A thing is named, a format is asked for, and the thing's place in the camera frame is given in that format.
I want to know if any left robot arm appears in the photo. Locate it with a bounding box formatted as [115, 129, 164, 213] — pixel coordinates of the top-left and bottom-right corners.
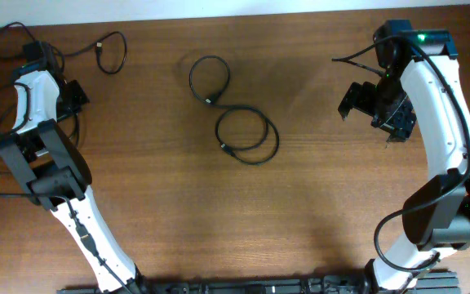
[0, 41, 146, 293]

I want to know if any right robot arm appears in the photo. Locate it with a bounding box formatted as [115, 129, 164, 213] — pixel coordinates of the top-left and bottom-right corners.
[322, 20, 470, 293]

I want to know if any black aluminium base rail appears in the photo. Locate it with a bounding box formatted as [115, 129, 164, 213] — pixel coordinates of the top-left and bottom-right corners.
[57, 269, 460, 294]

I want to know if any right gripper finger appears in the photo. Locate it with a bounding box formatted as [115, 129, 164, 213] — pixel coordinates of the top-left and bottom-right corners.
[338, 82, 367, 121]
[386, 129, 401, 143]

